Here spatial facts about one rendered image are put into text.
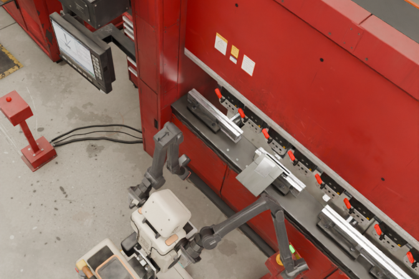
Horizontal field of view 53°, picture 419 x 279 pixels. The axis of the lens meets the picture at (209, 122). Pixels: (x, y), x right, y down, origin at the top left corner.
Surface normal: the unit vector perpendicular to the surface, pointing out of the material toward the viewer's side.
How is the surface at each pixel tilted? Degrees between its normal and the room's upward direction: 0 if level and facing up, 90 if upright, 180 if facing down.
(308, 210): 0
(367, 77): 90
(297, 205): 0
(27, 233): 0
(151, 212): 48
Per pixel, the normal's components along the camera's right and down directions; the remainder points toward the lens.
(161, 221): -0.48, 0.02
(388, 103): -0.71, 0.55
